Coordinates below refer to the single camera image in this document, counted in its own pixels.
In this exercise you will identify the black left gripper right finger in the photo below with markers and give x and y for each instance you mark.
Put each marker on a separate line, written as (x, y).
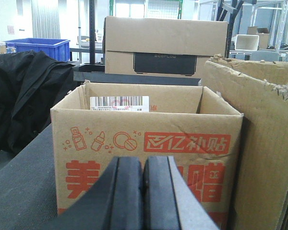
(168, 202)

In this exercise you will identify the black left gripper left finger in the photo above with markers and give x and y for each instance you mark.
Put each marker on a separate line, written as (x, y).
(114, 202)

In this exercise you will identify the large plain cardboard box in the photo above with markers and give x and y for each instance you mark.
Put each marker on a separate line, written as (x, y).
(259, 90)

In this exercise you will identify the black shelf board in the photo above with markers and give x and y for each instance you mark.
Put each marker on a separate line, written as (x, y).
(96, 73)

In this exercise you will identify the open cardboard box red print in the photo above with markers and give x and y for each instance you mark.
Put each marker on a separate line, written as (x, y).
(98, 121)

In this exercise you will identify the black jacket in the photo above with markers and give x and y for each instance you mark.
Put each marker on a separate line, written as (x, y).
(31, 83)

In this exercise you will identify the cardboard box with black device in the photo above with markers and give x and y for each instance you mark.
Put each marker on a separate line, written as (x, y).
(161, 47)

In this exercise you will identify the blue plastic crate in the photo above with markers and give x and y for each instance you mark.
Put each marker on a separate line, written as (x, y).
(58, 49)

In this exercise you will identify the white plastic bin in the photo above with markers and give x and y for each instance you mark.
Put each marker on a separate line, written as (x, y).
(246, 42)

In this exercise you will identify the small distant cardboard box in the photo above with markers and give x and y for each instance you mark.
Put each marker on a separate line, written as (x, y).
(263, 34)

